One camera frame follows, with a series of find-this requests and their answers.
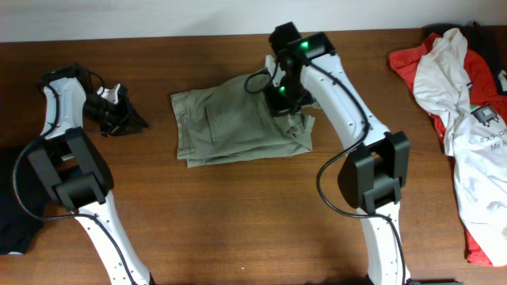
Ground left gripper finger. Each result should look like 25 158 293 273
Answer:
112 124 143 136
127 104 149 129

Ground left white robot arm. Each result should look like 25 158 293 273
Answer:
21 63 154 284

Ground khaki green shorts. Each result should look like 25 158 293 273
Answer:
170 75 314 168

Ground black folded garment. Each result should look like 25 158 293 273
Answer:
1 146 49 255

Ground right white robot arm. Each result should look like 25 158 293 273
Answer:
264 22 413 284

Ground white printed t-shirt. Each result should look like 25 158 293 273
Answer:
412 27 507 268

